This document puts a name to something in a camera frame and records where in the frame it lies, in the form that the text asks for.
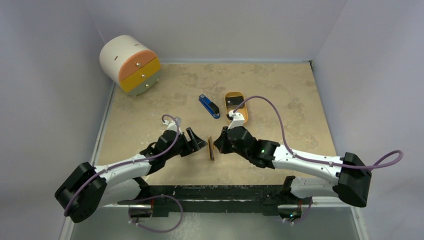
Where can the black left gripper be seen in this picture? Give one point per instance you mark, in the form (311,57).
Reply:
(193,145)

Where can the white round mini drawer chest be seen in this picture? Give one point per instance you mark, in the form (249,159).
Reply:
(131,65)

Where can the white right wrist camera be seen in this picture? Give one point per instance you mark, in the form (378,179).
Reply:
(236,119)

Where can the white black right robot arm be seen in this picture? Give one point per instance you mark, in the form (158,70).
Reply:
(346,179)

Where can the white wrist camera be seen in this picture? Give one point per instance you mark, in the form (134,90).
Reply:
(236,119)
(173,125)

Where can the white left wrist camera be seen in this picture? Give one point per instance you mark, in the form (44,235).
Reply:
(173,125)

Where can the blue black stapler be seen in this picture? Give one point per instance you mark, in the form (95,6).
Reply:
(210,106)

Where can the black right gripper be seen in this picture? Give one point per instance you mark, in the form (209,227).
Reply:
(227,140)

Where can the orange oval tray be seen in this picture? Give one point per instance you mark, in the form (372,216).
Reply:
(243,110)

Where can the black credit card stack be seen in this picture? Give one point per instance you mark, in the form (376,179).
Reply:
(233,102)

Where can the orange leather card holder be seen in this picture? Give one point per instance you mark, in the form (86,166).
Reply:
(210,148)

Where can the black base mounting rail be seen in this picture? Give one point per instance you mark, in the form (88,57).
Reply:
(268,200)

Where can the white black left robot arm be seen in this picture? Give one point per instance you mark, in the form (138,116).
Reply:
(91,187)

